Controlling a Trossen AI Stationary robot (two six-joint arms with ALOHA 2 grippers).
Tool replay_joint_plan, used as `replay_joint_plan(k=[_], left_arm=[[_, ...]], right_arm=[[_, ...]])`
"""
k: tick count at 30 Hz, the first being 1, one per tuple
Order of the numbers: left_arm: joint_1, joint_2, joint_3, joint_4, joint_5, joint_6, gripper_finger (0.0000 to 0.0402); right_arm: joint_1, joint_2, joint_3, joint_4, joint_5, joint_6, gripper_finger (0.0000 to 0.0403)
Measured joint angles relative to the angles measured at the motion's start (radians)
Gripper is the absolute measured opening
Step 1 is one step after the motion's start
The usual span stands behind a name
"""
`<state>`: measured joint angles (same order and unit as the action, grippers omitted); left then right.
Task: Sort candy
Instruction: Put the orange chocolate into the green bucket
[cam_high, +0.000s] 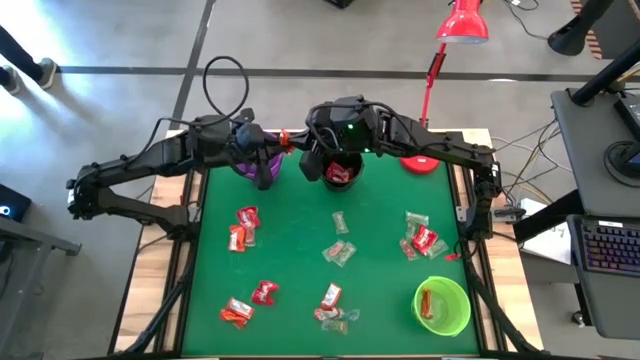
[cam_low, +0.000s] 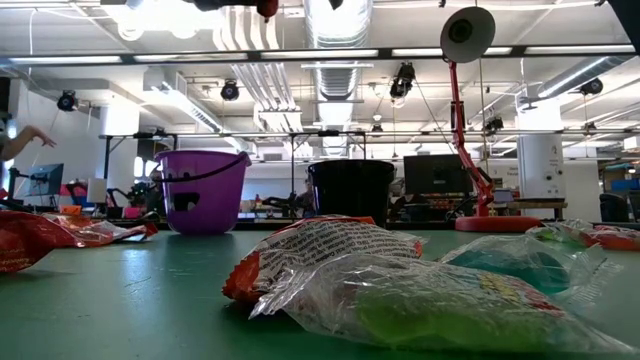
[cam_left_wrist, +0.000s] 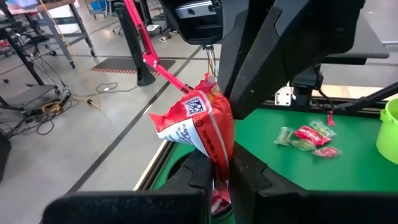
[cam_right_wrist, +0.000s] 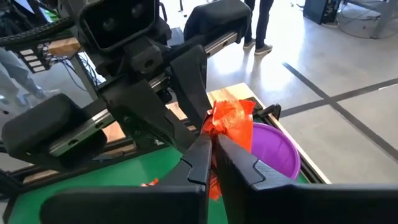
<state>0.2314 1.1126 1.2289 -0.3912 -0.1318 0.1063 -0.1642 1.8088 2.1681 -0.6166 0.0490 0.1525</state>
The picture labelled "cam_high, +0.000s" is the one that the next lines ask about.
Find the green table mat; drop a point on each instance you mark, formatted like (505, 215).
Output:
(300, 225)

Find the black round monitor base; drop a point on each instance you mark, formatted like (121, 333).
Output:
(617, 160)

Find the black chair base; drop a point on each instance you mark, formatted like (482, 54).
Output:
(570, 37)

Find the purple face bucket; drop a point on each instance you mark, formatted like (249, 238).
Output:
(244, 172)

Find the black aluminium table frame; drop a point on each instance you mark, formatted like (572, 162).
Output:
(185, 300)

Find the small red tag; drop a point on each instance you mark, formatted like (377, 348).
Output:
(452, 257)

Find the black side bracket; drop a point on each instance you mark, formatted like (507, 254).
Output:
(507, 214)

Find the person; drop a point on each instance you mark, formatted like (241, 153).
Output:
(22, 57)

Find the black pole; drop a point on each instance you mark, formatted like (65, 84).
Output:
(605, 75)

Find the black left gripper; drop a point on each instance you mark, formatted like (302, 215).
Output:
(247, 139)

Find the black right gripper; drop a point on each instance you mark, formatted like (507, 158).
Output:
(350, 130)

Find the black floor object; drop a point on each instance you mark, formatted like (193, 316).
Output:
(340, 3)

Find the green bucket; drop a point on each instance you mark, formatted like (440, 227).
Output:
(450, 310)

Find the black device blue light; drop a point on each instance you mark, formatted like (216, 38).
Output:
(17, 200)

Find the red orange candy pack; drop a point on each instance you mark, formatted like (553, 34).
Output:
(285, 140)

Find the red desk lamp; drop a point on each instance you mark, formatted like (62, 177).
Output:
(462, 25)

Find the clear red candy bag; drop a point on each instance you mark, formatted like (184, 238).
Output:
(332, 250)
(250, 239)
(408, 249)

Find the black desk support beam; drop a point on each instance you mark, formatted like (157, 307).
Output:
(542, 217)

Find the black bucket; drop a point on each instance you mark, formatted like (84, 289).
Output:
(341, 188)

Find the clear teal candy bag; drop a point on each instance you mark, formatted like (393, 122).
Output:
(350, 314)

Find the black desk device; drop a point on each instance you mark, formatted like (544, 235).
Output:
(631, 115)

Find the red white candy pack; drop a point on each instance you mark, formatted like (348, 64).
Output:
(331, 296)

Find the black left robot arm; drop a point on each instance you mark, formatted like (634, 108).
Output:
(160, 152)

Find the grey side desk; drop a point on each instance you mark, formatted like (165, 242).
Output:
(20, 280)

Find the orange white printed candy pack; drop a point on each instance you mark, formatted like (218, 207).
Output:
(326, 314)

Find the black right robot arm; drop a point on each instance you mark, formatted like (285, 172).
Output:
(440, 147)

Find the white paper sheet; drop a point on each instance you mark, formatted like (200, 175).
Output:
(550, 245)

